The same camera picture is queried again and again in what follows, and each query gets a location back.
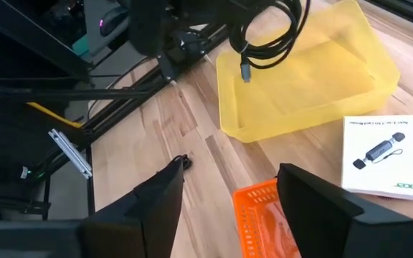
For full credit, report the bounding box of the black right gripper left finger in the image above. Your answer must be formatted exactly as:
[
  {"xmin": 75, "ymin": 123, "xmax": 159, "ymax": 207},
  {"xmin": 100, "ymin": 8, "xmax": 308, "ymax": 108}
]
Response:
[{"xmin": 82, "ymin": 158, "xmax": 186, "ymax": 258}]

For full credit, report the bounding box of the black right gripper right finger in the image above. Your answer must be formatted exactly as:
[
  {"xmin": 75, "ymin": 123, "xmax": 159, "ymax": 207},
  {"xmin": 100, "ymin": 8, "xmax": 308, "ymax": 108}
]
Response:
[{"xmin": 276, "ymin": 163, "xmax": 413, "ymax": 258}]

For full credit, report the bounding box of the black cable long bundle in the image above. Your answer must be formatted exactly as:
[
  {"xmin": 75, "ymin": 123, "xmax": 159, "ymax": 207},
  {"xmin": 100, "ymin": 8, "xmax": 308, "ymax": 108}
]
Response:
[{"xmin": 227, "ymin": 0, "xmax": 311, "ymax": 83}]

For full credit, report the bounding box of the yellow translucent plastic bin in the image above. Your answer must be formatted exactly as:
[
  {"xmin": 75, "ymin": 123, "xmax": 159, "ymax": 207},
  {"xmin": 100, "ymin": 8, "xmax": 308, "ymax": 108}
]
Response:
[{"xmin": 216, "ymin": 0, "xmax": 401, "ymax": 143}]

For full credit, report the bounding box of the orange slotted plastic basket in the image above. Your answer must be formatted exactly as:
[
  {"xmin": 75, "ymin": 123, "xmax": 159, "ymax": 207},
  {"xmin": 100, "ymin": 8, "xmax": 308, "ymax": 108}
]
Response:
[{"xmin": 232, "ymin": 178, "xmax": 303, "ymax": 258}]

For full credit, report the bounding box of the white card reader box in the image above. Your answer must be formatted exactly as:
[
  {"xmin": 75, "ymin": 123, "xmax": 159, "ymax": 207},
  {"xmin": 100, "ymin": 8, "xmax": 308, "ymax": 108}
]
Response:
[{"xmin": 341, "ymin": 114, "xmax": 413, "ymax": 204}]

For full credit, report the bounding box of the black computer mouse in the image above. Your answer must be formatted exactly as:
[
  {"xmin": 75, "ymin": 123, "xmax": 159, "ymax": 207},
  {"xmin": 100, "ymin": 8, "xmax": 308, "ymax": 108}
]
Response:
[{"xmin": 98, "ymin": 6, "xmax": 130, "ymax": 37}]

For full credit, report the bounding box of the dark grey side desk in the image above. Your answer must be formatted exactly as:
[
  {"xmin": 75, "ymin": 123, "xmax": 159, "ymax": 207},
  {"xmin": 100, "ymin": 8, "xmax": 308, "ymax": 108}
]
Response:
[{"xmin": 82, "ymin": 0, "xmax": 132, "ymax": 57}]

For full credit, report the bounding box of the silver aluminium bracket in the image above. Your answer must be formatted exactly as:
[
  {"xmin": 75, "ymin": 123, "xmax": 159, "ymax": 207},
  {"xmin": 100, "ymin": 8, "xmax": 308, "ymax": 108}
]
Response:
[{"xmin": 47, "ymin": 128, "xmax": 93, "ymax": 180}]

